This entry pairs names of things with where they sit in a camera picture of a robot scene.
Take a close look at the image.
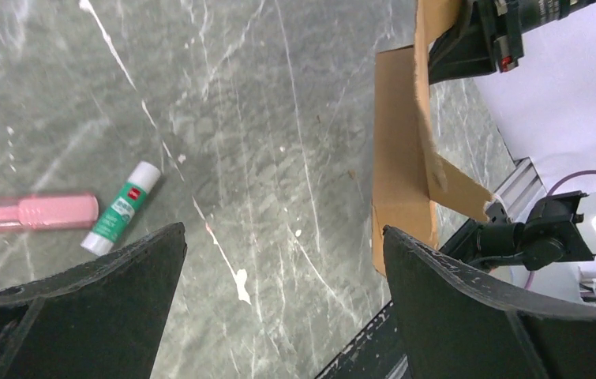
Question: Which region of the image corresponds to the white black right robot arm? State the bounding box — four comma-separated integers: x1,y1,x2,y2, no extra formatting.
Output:
425,1,596,272

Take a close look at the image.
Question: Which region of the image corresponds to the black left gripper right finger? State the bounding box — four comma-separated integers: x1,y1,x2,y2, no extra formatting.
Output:
383,226,596,378

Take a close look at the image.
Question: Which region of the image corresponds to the pink plastic tube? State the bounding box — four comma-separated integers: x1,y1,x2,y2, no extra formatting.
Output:
0,193,99,231

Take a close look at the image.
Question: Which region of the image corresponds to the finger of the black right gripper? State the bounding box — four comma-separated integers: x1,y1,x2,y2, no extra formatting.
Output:
428,1,492,84

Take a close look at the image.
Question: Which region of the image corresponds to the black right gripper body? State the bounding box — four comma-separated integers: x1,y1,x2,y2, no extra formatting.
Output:
474,0,524,73

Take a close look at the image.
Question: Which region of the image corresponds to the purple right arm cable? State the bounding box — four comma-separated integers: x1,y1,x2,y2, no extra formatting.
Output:
523,169,596,291

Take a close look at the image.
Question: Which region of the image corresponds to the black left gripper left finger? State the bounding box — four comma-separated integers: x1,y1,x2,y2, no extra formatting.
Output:
0,223,187,378

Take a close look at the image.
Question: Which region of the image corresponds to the brown cardboard paper box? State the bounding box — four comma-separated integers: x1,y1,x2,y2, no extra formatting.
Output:
371,1,493,275

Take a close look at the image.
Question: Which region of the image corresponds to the green white glue stick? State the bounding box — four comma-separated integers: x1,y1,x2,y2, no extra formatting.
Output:
80,161,161,257

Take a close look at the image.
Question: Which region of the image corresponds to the aluminium frame rail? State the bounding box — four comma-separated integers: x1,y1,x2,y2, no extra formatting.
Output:
493,158,546,215

